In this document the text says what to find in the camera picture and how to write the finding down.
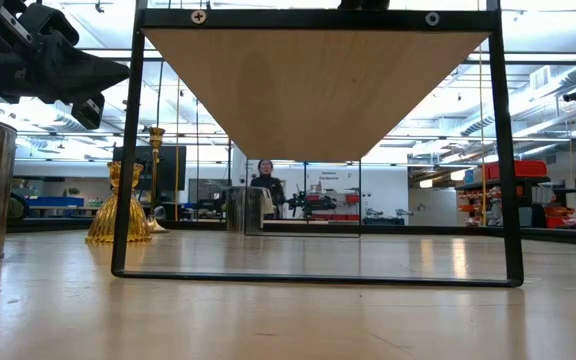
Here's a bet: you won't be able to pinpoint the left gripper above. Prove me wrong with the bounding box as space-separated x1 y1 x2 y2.
0 0 130 130

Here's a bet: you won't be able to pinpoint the tall brass candlestick holder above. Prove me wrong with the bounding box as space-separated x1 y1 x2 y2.
145 126 169 235

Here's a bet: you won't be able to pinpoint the amber ribbed glass candle holder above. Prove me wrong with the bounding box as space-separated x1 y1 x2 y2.
85 160 153 245

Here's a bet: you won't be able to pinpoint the wooden riser shelf black legs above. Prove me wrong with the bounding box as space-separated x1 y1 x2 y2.
110 0 525 289

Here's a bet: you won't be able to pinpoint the blue storage bin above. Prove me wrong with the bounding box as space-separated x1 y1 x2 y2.
25 195 85 209

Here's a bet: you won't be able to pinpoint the person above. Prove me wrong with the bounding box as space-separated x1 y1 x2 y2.
249 158 287 220

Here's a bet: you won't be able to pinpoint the red storage bin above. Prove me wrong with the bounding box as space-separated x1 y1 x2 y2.
482 159 548 181

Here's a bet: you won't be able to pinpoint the storage rack with bins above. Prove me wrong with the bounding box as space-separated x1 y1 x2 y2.
455 159 576 230

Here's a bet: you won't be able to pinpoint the thin yellow hanging cord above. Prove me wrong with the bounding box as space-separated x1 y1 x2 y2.
174 74 181 222

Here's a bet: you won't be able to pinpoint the black wall monitor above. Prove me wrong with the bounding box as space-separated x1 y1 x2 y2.
112 145 188 192

